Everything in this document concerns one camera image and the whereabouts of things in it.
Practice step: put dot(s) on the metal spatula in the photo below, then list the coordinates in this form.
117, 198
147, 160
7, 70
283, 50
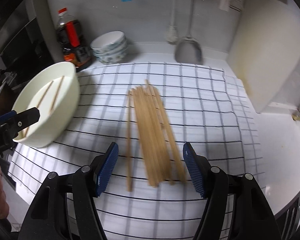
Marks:
188, 49

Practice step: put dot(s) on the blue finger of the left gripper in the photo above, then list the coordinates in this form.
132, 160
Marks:
5, 117

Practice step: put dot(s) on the large white bowl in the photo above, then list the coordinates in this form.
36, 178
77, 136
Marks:
49, 126

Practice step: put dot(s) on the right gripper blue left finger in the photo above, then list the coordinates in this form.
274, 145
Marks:
102, 167

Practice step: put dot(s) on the white checkered cloth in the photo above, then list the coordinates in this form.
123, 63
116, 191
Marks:
198, 104

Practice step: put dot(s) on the white dish brush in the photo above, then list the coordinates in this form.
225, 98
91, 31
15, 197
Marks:
172, 33

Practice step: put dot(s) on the black range hood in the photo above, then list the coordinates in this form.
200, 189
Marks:
23, 50

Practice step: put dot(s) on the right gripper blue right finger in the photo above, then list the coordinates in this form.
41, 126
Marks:
198, 168

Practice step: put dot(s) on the stacked patterned ceramic bowls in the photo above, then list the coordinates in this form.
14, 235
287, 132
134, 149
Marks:
110, 48

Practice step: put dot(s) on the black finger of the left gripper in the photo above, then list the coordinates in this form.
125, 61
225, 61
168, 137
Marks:
27, 118

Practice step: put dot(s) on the soy sauce bottle red cap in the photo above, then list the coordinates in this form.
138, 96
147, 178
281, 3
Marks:
73, 44

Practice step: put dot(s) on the white cutting board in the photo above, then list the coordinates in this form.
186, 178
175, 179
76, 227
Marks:
266, 48

